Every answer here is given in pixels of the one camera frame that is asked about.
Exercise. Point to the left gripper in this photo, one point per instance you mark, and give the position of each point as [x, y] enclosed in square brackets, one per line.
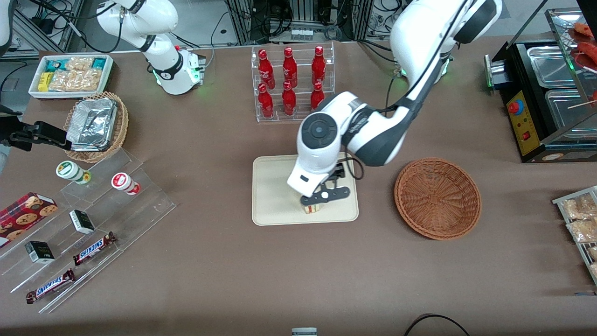
[339, 172]

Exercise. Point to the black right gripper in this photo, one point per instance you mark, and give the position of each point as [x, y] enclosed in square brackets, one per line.
[22, 135]

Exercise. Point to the triangular sandwich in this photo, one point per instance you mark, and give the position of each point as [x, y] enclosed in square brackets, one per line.
[312, 209]

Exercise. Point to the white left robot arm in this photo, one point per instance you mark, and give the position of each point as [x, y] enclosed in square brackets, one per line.
[419, 37]

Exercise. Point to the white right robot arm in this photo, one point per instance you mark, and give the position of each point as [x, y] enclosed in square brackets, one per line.
[170, 70]

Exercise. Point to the beige plastic tray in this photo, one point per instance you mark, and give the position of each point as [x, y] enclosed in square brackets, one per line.
[273, 191]

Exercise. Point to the aluminium foil tray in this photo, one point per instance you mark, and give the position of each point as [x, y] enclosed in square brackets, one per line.
[91, 123]

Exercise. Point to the light wicker basket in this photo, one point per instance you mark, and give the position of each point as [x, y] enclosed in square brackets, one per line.
[122, 126]

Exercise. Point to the round brown wicker basket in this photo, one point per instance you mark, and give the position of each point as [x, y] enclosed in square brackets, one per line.
[436, 198]

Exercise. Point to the white rectangular snack bin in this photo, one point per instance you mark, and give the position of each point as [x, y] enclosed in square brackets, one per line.
[35, 91]

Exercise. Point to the green lid white cup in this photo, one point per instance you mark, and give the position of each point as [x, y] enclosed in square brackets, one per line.
[70, 171]

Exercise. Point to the yellow snack packet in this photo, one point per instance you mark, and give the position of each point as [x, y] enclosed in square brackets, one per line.
[44, 81]

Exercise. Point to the clear bag of crackers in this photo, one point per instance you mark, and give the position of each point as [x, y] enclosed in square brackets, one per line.
[88, 79]
[79, 63]
[63, 80]

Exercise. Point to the clear acrylic bottle rack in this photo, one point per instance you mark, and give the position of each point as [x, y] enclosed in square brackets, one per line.
[280, 117]

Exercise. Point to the teal snack packet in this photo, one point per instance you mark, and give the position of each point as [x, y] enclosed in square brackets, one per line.
[98, 63]
[53, 64]

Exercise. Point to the red tartan cookie box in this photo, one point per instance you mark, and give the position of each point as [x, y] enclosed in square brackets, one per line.
[25, 212]

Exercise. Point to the red cola bottle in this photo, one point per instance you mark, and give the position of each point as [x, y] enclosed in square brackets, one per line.
[266, 70]
[288, 101]
[289, 69]
[317, 95]
[318, 66]
[265, 103]

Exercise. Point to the small black box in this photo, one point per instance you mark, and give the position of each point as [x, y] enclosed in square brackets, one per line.
[39, 252]
[81, 221]

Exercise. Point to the red lid white cup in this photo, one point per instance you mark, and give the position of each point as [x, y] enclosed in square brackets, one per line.
[123, 182]

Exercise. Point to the snickers chocolate bar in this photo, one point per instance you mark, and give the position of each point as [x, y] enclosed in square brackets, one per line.
[93, 248]
[49, 286]

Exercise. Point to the clear acrylic stepped display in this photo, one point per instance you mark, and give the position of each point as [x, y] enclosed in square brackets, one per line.
[140, 210]

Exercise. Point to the white power strip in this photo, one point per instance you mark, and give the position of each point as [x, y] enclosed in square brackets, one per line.
[302, 33]

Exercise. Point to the black food warmer machine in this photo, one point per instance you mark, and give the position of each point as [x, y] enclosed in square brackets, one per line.
[522, 123]

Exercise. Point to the steel food pan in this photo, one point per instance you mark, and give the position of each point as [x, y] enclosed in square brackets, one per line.
[550, 65]
[566, 109]

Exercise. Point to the clear bag of fried snacks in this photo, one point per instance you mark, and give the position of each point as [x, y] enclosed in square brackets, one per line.
[578, 207]
[594, 270]
[583, 231]
[593, 253]

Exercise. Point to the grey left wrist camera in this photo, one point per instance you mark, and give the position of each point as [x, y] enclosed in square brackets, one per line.
[326, 195]

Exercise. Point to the aluminium frame rack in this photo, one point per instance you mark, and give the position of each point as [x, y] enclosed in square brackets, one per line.
[242, 23]

